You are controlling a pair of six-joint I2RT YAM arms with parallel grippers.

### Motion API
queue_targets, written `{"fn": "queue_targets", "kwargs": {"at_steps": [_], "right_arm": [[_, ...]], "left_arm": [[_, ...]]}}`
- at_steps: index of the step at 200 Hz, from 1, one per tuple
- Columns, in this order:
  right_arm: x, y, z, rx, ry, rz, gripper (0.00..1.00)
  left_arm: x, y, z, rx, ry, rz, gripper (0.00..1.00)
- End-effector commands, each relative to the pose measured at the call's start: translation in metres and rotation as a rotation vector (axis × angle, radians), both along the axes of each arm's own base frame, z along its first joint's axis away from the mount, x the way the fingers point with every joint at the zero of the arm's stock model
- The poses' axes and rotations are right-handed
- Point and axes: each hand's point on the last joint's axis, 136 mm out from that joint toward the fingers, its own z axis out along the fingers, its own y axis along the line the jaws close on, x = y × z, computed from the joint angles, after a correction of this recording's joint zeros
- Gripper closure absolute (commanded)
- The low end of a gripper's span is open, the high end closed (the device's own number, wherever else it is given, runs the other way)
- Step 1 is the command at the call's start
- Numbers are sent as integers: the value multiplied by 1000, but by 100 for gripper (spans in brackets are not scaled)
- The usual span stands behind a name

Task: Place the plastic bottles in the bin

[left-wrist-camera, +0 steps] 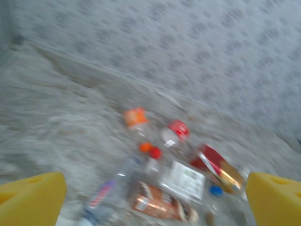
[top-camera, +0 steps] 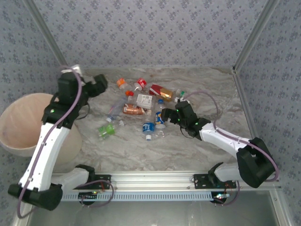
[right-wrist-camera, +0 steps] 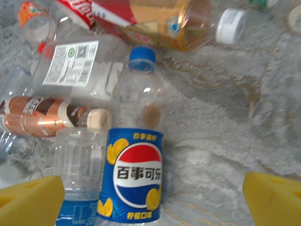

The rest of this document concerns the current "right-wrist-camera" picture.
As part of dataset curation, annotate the clear bottle green label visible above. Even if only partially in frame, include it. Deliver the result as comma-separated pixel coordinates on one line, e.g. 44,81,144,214
248,0,280,9

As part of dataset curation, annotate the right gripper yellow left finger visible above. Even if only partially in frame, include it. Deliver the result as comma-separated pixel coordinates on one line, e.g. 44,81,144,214
0,175,65,226

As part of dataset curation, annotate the Coca-Cola bottle red label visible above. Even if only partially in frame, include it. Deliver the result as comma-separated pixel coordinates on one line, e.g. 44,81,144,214
37,0,96,58

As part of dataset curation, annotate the Pepsi bottle blue cap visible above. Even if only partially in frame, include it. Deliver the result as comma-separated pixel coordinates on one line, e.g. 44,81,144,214
96,46,165,226

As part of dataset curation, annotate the tea bottle gold red label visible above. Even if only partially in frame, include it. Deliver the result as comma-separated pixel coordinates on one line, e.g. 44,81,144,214
91,0,212,52

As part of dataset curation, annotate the clear bottle blue label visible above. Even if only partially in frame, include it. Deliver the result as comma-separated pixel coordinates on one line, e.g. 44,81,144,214
53,128,110,226

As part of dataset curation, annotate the clear bottle white cap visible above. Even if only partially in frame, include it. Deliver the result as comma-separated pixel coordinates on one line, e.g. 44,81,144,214
215,4,301,48

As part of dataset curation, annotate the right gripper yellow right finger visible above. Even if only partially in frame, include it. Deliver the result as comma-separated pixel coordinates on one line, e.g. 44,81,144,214
242,171,301,226

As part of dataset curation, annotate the coffee bottle copper brown label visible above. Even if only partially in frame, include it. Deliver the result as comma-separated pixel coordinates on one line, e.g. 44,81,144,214
0,96,112,138

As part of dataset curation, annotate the orange label soda bottle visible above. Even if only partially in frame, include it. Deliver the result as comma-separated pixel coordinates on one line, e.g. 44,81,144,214
16,1,57,45

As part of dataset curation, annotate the clear square bottle white label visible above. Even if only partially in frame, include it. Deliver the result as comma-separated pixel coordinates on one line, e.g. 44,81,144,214
32,34,132,106

